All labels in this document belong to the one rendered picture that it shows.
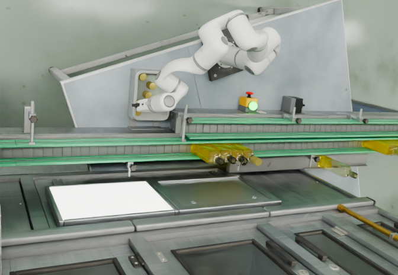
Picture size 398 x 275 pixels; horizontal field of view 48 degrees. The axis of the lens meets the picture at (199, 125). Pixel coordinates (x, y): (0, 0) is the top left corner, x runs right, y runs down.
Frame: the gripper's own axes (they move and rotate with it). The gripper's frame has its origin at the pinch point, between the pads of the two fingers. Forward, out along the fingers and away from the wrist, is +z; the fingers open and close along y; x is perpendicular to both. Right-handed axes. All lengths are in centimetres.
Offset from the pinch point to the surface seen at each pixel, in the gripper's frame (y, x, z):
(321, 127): 102, -8, -8
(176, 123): 15.1, -7.6, -4.6
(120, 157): -11.6, -22.8, -4.5
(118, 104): -8.4, 1.4, 8.0
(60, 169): -30.7, -28.3, 22.1
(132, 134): -4.9, -12.8, -1.7
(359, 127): 131, -8, -10
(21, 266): -58, -51, -52
